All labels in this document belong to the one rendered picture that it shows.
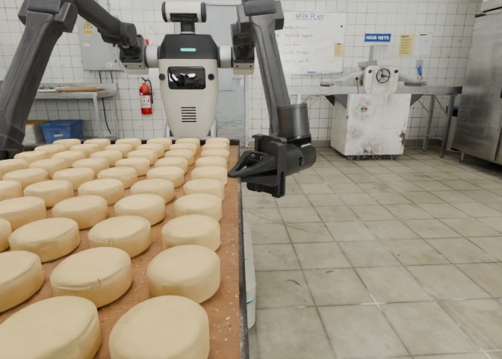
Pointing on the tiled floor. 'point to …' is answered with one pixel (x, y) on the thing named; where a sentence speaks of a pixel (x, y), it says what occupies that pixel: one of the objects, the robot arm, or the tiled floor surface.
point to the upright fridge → (482, 85)
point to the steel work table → (94, 107)
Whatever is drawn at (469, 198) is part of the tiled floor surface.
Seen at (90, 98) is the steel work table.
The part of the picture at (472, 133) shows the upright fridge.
